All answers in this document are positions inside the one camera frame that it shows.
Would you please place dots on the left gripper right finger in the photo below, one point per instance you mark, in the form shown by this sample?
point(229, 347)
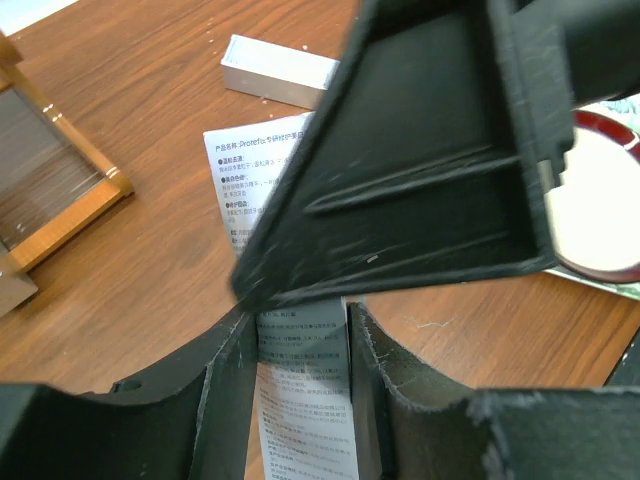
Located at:
point(413, 422)

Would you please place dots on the orange wooden three-tier shelf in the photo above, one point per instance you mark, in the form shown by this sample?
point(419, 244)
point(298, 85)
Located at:
point(54, 181)

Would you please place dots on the red rimmed cream plate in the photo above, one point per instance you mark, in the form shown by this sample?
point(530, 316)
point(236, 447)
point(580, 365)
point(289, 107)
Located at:
point(600, 200)

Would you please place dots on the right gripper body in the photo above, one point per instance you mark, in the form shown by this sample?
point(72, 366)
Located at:
point(558, 55)

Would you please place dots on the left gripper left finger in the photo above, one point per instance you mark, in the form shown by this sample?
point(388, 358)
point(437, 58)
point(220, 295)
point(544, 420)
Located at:
point(186, 416)

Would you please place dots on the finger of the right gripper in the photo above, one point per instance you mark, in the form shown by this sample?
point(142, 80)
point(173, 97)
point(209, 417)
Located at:
point(420, 166)

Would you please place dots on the leaf patterned white tray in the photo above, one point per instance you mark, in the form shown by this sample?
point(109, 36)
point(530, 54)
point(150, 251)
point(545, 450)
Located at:
point(600, 282)

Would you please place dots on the silver toothpaste box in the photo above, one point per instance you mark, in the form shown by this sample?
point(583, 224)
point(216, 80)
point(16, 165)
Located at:
point(277, 73)
point(303, 387)

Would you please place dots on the black toothpaste box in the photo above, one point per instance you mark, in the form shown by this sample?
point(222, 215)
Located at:
point(15, 285)

